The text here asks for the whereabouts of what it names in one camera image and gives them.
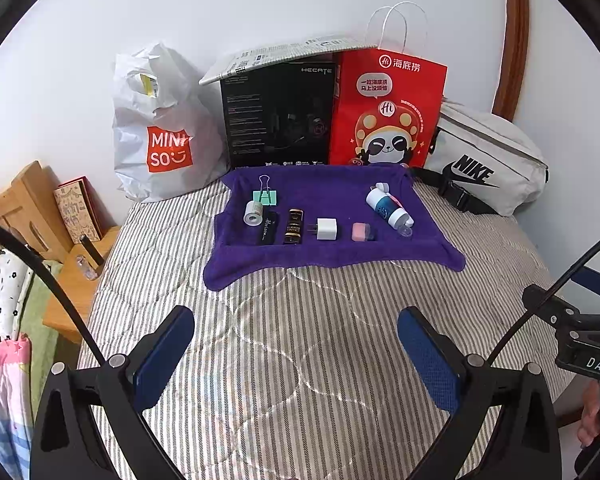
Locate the clear plastic cap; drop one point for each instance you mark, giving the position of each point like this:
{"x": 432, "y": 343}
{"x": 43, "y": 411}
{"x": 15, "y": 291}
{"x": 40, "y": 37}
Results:
{"x": 405, "y": 230}

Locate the person's right hand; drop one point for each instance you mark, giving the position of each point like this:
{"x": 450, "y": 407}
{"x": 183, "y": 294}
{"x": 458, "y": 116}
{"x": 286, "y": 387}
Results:
{"x": 592, "y": 415}

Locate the pink and white pen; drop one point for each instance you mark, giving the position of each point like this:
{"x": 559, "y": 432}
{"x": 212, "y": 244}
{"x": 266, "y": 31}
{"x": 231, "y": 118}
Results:
{"x": 381, "y": 188}

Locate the small clear bottle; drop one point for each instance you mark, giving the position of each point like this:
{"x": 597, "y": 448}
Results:
{"x": 85, "y": 267}

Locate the patterned notebook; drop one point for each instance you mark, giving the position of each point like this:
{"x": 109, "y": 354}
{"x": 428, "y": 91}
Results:
{"x": 75, "y": 210}

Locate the white tape roll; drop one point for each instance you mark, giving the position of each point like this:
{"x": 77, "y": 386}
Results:
{"x": 253, "y": 211}

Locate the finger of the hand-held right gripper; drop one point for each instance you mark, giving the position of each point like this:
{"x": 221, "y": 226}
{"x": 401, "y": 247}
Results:
{"x": 595, "y": 282}
{"x": 550, "y": 307}

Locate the white charger plug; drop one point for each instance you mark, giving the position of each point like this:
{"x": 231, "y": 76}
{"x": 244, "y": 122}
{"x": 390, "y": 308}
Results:
{"x": 326, "y": 229}

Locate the white dotted cloth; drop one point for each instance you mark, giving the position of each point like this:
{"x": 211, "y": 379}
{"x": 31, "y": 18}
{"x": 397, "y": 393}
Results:
{"x": 0, "y": 285}

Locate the purple towel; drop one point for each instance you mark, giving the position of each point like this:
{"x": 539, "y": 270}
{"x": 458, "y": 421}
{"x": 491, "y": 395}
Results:
{"x": 330, "y": 260}

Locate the red paper bag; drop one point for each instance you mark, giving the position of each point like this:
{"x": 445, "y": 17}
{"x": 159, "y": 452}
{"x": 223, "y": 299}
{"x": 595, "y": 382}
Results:
{"x": 410, "y": 90}

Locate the white waist bag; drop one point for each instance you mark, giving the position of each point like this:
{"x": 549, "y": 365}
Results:
{"x": 485, "y": 145}

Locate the green cloth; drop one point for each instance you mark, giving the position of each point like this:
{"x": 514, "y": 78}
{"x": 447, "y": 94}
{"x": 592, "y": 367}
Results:
{"x": 45, "y": 350}

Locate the pink and blue cloth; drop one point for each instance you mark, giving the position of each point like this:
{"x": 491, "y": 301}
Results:
{"x": 0, "y": 400}

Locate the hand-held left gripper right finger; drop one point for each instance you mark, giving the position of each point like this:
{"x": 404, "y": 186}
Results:
{"x": 427, "y": 355}

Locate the brown wooden headboard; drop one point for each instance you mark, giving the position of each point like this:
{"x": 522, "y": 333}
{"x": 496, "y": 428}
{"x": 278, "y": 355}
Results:
{"x": 515, "y": 35}

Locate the green binder clip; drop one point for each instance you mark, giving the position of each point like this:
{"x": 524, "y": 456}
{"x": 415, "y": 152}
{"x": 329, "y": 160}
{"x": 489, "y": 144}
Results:
{"x": 265, "y": 197}

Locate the blue and white bottle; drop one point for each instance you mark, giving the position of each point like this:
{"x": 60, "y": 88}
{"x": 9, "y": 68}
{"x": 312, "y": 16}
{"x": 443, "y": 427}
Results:
{"x": 387, "y": 207}

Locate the pink blue-capped small container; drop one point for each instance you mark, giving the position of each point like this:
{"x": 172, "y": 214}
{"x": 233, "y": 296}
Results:
{"x": 362, "y": 231}

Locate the black stick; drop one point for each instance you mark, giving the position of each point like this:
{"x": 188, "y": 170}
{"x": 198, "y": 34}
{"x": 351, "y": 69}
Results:
{"x": 91, "y": 250}

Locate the black tube with white script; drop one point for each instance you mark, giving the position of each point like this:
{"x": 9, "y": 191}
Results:
{"x": 266, "y": 227}

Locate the black and gold tube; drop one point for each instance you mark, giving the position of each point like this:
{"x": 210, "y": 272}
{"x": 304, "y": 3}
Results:
{"x": 293, "y": 227}

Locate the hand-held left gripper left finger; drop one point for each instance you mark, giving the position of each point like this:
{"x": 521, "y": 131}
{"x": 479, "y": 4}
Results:
{"x": 165, "y": 350}

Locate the white plastic shopping bag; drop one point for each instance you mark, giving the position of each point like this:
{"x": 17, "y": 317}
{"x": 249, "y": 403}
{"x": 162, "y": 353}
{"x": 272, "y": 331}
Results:
{"x": 130, "y": 125}

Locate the black headphone box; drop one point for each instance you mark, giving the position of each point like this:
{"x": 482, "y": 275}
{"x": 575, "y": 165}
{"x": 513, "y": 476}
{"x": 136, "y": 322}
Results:
{"x": 260, "y": 130}

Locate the wooden nightstand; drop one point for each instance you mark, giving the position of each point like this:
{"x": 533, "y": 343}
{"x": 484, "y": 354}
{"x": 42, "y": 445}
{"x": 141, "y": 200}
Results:
{"x": 65, "y": 305}

